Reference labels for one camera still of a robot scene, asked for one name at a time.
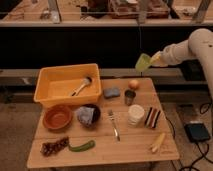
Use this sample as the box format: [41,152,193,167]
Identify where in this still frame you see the black bowl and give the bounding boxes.
[81,104,101,126]

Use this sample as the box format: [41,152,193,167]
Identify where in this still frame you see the wooden folding table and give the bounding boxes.
[26,77,180,170]

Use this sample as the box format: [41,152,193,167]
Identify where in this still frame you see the white stacked cups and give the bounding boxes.
[128,104,145,126]

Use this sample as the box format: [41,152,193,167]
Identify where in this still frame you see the yellow corn toy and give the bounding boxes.
[150,133,166,153]

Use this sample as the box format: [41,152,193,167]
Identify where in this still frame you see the dark metal cup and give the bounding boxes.
[124,90,136,106]

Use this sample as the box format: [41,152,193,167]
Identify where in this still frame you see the brown grape bunch toy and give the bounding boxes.
[41,137,69,157]

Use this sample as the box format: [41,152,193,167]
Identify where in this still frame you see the grey crumpled cloth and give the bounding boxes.
[76,107,94,126]

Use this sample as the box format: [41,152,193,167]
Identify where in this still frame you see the green chili pepper toy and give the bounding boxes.
[68,140,95,152]

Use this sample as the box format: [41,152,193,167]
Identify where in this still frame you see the silver fork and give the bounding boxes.
[108,110,120,141]

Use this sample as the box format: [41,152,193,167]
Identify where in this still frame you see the yellow plastic tray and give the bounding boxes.
[34,63,102,108]

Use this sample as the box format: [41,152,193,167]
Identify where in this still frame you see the striped layered cake toy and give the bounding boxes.
[144,107,161,129]

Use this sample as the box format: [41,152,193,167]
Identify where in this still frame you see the orange terracotta bowl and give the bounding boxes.
[43,105,73,130]

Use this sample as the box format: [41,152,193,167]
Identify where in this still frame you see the green plastic cup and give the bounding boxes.
[135,53,151,72]

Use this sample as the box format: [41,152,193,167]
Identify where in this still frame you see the black floor cable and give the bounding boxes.
[165,101,213,171]

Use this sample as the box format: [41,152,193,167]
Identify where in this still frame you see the white dish brush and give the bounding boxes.
[71,77,92,96]

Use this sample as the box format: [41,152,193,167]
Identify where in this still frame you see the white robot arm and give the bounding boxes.
[151,28,213,101]

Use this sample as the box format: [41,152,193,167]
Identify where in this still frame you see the yellow-tipped gripper finger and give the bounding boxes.
[150,51,161,66]

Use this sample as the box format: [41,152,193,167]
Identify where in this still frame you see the black power adapter box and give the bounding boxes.
[184,123,210,143]

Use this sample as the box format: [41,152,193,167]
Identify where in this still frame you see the orange peach fruit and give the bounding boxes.
[128,79,139,90]

